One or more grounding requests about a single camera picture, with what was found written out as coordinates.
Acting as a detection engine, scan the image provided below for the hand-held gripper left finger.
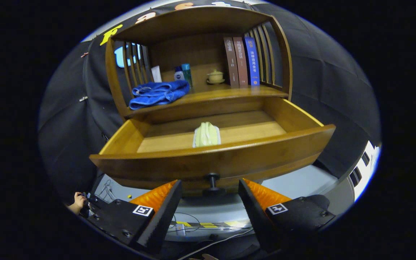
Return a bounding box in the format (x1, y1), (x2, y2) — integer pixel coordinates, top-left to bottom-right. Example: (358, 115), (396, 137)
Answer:
(84, 179), (183, 254)

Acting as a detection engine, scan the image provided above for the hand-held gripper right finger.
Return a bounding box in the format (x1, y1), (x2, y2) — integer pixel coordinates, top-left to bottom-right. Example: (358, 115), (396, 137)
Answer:
(238, 178), (336, 254)

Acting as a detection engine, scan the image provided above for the wooden drawer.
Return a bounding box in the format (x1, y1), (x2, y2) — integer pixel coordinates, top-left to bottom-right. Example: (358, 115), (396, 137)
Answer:
(90, 97), (336, 197)

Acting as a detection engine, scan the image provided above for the yellow-green scrub brush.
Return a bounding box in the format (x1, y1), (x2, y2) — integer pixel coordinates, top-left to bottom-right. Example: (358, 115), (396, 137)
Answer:
(192, 122), (222, 148)

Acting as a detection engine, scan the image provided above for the wooden countertop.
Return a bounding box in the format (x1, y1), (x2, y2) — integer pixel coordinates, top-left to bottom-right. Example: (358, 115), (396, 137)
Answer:
(125, 82), (289, 118)

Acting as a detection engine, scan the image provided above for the wooden cabinet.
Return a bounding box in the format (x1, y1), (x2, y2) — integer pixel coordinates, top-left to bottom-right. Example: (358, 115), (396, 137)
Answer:
(105, 5), (293, 120)

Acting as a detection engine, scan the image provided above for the yellow black floor tape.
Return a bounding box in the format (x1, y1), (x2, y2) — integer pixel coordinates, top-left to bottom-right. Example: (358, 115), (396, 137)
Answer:
(175, 220), (252, 229)

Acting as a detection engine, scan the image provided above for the white slotted panel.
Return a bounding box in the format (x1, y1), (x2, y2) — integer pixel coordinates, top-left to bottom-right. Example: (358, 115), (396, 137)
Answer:
(348, 140), (381, 203)

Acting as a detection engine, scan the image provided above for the blue towel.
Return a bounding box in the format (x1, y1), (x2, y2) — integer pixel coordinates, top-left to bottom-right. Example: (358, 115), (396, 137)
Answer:
(129, 80), (190, 111)

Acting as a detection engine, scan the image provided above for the teal bottle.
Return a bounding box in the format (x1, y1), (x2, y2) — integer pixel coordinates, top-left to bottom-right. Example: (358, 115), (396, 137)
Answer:
(181, 64), (193, 88)

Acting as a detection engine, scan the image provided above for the beige lidded teacup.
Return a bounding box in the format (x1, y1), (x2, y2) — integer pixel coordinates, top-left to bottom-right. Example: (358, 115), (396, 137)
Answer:
(207, 69), (224, 82)

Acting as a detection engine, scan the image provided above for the blue book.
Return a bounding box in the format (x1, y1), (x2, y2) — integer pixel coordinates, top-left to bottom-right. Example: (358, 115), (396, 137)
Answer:
(243, 35), (261, 86)

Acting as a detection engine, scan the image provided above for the reddish brown book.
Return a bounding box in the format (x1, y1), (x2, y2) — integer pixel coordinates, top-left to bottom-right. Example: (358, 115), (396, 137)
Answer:
(233, 36), (249, 86)

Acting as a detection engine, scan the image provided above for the dark brown book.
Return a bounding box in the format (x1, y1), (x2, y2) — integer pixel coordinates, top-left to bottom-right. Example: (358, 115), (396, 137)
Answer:
(224, 36), (239, 87)

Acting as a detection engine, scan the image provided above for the white cable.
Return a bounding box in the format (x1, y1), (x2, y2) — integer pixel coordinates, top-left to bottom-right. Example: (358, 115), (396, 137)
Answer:
(168, 212), (254, 260)

